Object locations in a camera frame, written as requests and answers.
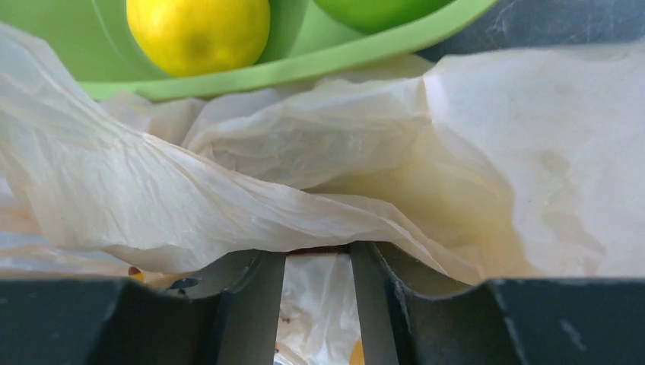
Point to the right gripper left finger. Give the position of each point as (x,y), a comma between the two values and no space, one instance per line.
(226,313)

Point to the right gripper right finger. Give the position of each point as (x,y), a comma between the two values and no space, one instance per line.
(412,314)

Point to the beige plastic banana-print bag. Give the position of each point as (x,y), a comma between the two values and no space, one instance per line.
(520,163)

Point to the yellow fake lemon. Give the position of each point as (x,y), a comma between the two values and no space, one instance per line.
(192,37)

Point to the green fake apple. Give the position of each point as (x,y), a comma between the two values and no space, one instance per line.
(373,16)

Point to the green plastic basin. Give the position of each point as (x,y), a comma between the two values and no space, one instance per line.
(93,41)

